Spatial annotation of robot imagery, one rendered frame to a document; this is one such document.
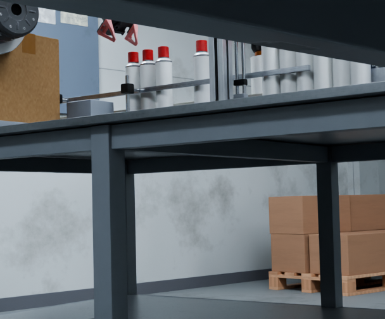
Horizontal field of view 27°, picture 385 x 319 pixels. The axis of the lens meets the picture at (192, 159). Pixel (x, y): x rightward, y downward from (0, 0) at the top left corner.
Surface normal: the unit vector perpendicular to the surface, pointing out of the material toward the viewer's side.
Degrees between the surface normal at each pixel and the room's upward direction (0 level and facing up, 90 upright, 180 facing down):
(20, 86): 90
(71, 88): 90
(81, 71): 90
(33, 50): 90
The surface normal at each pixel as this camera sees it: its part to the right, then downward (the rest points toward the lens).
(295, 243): -0.79, -0.01
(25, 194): 0.68, -0.06
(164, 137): -0.59, -0.03
